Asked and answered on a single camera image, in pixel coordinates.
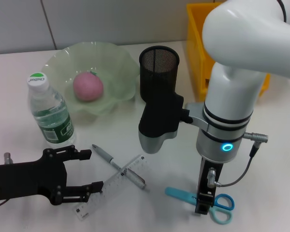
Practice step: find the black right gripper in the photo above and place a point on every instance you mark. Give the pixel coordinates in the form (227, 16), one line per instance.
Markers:
(204, 178)

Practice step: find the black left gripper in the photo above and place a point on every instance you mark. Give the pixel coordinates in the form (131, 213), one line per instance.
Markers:
(29, 180)

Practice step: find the blue scissors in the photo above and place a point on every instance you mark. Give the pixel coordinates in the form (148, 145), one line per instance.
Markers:
(178, 192)

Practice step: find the clear green-label water bottle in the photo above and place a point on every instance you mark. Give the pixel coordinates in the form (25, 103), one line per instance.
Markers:
(53, 120)

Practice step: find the pink peach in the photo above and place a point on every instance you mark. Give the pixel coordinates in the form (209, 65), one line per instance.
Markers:
(87, 87)

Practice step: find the grey pen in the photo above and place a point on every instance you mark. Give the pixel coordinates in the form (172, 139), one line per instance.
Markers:
(106, 157)

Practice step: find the transparent plastic ruler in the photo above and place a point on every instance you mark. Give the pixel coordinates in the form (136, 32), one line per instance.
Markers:
(125, 169)

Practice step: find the green wavy glass fruit plate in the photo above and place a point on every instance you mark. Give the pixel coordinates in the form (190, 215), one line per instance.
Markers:
(116, 72)

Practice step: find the black mesh pen holder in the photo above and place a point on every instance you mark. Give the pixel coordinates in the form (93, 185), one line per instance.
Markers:
(157, 77)

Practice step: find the yellow plastic bin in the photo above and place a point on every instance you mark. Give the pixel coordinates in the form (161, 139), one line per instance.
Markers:
(195, 48)

